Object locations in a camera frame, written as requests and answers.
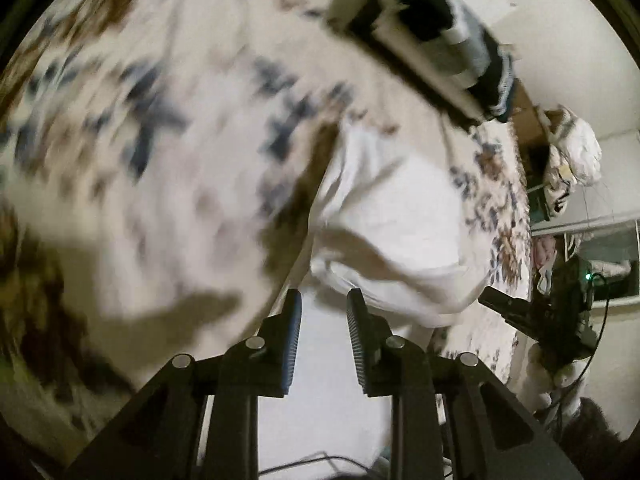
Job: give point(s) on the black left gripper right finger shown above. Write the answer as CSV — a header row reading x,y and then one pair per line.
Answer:
x,y
451,418

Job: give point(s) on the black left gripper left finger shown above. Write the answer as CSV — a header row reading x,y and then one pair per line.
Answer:
x,y
199,419

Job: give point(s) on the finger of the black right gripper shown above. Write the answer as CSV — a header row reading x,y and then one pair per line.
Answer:
x,y
511,309

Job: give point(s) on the white t-shirt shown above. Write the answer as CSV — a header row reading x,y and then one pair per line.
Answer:
x,y
324,207

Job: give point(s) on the chair with piled clothes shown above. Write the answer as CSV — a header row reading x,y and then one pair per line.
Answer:
x,y
563,155

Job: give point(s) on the black grey striped folded clothes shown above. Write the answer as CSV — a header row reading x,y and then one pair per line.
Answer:
x,y
441,46

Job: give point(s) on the brown cardboard box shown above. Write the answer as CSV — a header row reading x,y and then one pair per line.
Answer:
x,y
528,128

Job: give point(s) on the floral bed sheet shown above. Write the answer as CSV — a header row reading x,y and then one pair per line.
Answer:
x,y
158,162

